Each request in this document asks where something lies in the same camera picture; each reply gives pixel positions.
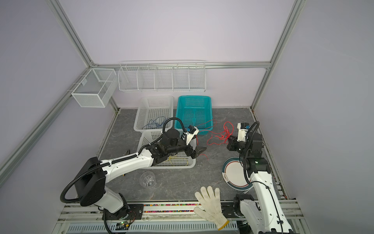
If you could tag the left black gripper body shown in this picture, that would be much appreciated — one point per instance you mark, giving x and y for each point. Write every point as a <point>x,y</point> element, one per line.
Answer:
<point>188,150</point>

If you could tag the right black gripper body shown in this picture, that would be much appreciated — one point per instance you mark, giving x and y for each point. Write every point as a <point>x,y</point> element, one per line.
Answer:
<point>239,147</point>

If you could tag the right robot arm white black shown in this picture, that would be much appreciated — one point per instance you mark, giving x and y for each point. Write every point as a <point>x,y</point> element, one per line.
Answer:
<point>264,216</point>

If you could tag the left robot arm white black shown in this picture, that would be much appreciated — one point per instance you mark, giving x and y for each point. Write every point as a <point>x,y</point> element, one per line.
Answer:
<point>89,185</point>

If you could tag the front white plastic basket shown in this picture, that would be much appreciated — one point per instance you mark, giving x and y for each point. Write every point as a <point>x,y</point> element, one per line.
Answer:
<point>179,161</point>

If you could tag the white plastic basket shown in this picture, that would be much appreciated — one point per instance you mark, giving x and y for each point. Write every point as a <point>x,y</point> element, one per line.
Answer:
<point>152,112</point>
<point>179,161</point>

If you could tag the white plate green rim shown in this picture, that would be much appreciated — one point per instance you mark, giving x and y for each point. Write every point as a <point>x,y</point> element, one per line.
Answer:
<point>232,172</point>

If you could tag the teal plastic basket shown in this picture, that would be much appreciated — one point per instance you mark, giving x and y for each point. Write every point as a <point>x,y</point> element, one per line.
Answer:
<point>196,111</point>

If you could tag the clear plastic cup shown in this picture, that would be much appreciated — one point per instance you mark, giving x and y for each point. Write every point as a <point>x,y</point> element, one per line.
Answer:
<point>148,179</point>

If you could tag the rear white plastic basket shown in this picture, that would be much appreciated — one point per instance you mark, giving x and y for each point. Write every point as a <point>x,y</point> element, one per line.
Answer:
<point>152,112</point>

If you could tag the white knit work glove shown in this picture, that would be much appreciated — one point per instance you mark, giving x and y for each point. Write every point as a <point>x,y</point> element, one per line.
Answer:
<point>211,209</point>

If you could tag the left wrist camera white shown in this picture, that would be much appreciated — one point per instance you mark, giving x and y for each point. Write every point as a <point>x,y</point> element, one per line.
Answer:
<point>190,134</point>

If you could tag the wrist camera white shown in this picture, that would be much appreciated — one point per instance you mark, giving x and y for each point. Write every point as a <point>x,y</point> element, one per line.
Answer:
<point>242,131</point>
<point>190,134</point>

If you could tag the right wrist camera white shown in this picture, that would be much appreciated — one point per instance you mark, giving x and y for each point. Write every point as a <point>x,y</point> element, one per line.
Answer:
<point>242,131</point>

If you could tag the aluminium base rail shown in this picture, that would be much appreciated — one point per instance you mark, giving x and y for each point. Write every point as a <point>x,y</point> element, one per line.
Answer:
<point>156,211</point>

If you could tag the white wire rack shelf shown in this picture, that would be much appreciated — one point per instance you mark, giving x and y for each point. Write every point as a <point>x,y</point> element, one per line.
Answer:
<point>162,75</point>

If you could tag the white mesh wall box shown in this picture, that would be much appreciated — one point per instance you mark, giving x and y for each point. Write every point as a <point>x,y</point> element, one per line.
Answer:
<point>96,88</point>

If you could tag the aluminium frame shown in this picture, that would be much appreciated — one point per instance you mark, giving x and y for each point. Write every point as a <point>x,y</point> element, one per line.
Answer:
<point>31,139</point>

